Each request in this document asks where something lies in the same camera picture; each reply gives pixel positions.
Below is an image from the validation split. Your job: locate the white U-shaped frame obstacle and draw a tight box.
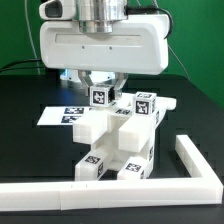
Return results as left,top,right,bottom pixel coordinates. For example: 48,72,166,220
0,135,223,211

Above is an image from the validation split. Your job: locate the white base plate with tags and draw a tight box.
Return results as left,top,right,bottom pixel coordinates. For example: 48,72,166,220
37,106,91,126

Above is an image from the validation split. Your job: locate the white chair seat part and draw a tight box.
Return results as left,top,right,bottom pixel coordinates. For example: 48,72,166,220
94,109,155,178

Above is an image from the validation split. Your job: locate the black cable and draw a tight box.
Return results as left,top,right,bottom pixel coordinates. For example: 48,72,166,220
0,59,44,75

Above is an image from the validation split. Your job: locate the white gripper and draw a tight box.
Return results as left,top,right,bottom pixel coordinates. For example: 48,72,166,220
40,14,169,100

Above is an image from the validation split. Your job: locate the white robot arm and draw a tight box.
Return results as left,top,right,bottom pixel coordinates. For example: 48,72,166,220
39,0,173,90

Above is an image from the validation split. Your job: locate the white chair back part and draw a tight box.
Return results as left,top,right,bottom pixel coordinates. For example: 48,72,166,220
73,92,176,153

